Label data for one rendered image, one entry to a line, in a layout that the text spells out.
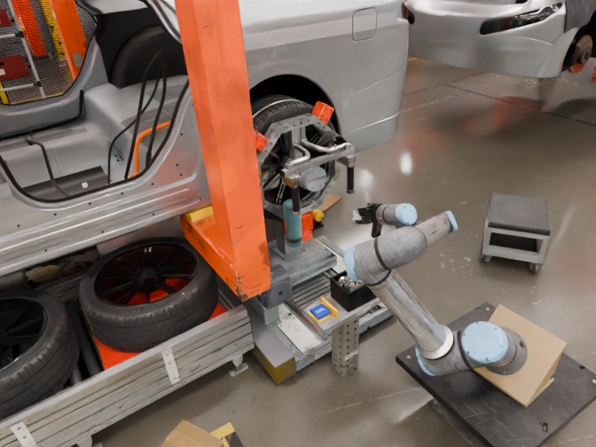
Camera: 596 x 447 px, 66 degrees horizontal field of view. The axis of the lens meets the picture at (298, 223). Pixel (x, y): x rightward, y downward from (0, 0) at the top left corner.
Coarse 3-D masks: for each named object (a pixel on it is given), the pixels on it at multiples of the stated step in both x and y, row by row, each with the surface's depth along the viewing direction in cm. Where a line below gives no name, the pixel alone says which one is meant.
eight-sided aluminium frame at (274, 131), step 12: (288, 120) 228; (300, 120) 227; (312, 120) 231; (276, 132) 221; (324, 132) 239; (264, 156) 224; (336, 168) 254; (336, 180) 259; (324, 192) 257; (264, 204) 236; (312, 204) 256
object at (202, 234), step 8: (184, 216) 240; (208, 216) 239; (184, 224) 243; (192, 224) 233; (200, 224) 233; (208, 224) 232; (184, 232) 249; (192, 232) 235; (200, 232) 226; (208, 232) 219; (216, 232) 208; (192, 240) 241; (200, 240) 228; (208, 240) 220; (216, 240) 213; (200, 248) 233; (208, 248) 221; (216, 248) 214; (208, 256) 226; (216, 256) 214; (216, 264) 219; (216, 272) 224; (224, 280) 217
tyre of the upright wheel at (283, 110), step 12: (264, 96) 243; (276, 96) 243; (288, 96) 251; (252, 108) 235; (264, 108) 230; (276, 108) 227; (288, 108) 230; (300, 108) 234; (312, 108) 239; (264, 120) 225; (276, 120) 228; (264, 132) 228; (312, 192) 264; (264, 216) 251; (276, 216) 256
